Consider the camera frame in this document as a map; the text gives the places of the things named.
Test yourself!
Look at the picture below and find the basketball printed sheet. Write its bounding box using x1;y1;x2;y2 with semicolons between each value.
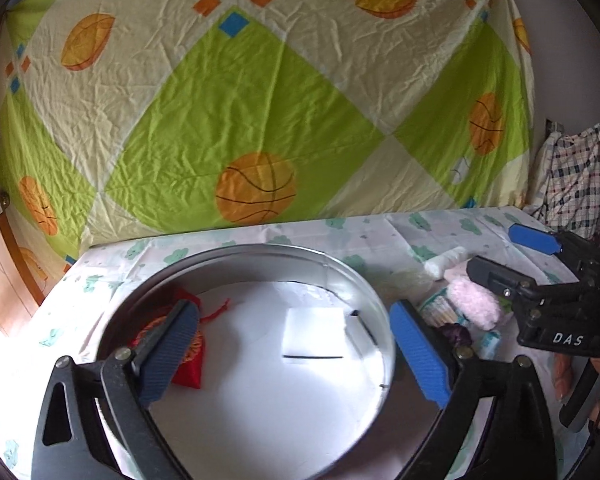
0;0;536;266

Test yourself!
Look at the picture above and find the clear plastic bag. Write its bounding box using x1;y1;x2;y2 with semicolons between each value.
380;267;433;301

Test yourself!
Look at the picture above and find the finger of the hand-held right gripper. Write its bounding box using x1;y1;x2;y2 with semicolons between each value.
509;223;600;281
466;256;581;311

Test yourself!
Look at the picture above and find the white foam square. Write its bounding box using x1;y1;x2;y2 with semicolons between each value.
282;307;351;358

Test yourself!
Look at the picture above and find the round metal tin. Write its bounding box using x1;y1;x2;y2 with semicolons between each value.
82;244;397;480

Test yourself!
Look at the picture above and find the red tasselled pouch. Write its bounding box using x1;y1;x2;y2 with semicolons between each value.
130;287;231;391

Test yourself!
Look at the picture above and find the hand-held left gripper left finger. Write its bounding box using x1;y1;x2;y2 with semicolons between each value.
30;300;201;480

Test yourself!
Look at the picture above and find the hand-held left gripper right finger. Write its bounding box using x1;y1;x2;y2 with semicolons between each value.
389;300;556;480

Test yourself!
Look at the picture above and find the white gauze roll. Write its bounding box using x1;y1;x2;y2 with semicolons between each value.
422;246;468;278

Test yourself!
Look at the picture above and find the wooden door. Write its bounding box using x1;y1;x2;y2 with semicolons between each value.
0;35;81;321

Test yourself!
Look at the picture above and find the cotton swab pack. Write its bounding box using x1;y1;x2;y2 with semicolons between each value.
417;294;471;328

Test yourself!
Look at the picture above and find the small white packet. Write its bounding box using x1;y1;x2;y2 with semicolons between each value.
472;330;503;361

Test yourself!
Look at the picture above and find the pale pink cloth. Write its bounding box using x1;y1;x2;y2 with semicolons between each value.
444;265;476;283

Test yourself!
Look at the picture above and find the person's right hand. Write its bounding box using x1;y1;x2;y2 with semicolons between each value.
554;354;582;401

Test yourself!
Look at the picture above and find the plaid cloth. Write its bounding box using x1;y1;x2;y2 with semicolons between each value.
525;125;600;241

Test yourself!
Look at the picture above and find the dark purple scrunchie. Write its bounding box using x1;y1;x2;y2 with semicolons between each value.
439;324;476;348

